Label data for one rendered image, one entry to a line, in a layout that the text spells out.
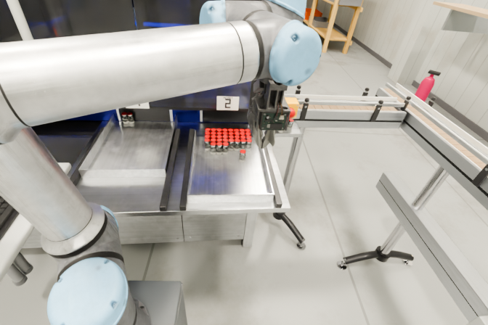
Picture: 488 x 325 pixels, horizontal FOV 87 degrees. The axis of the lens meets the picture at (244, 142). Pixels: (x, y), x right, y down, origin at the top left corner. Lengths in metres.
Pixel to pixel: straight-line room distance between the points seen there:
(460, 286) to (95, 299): 1.28
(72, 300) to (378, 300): 1.57
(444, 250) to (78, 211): 1.35
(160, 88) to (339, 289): 1.62
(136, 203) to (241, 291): 0.97
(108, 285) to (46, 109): 0.35
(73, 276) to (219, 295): 1.12
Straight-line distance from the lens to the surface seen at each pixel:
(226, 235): 1.62
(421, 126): 1.43
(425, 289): 2.03
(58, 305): 0.57
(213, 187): 0.84
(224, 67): 0.30
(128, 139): 1.08
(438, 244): 1.46
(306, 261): 1.78
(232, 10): 0.44
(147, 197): 0.84
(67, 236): 0.59
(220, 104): 1.01
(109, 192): 0.89
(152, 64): 0.28
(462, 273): 1.42
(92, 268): 0.58
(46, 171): 0.51
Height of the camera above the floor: 1.49
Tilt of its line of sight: 36 degrees down
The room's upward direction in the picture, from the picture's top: 6 degrees clockwise
